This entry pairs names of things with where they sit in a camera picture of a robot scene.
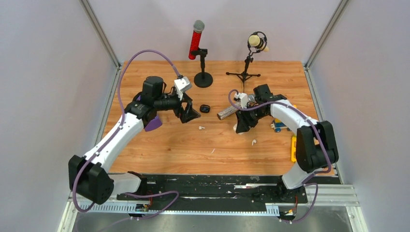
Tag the purple metronome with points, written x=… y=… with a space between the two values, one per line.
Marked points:
x=153 y=123

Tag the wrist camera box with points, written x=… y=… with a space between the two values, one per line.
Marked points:
x=241 y=100
x=182 y=85

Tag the black earbud charging case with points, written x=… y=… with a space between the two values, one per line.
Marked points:
x=204 y=108

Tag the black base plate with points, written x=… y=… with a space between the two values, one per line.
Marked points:
x=220 y=193

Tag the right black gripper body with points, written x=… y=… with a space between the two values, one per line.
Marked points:
x=254 y=113

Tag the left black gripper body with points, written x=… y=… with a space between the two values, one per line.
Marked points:
x=179 y=112

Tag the black tripod mic stand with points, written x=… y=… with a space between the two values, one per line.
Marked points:
x=244 y=76

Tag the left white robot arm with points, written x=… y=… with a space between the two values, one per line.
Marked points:
x=88 y=174

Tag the blue toy car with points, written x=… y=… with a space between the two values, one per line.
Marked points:
x=278 y=126

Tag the yellow plastic triangle toy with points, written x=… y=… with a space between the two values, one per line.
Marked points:
x=293 y=148

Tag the red glitter microphone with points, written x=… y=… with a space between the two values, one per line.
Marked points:
x=198 y=28

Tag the silver glitter microphone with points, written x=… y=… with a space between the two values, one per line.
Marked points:
x=231 y=109

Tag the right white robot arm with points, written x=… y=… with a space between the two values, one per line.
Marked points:
x=316 y=148

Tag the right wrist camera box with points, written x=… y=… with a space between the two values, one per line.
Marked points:
x=241 y=100

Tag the beige condenser microphone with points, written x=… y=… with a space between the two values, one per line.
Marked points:
x=257 y=42

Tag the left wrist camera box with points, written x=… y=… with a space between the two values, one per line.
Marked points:
x=182 y=85

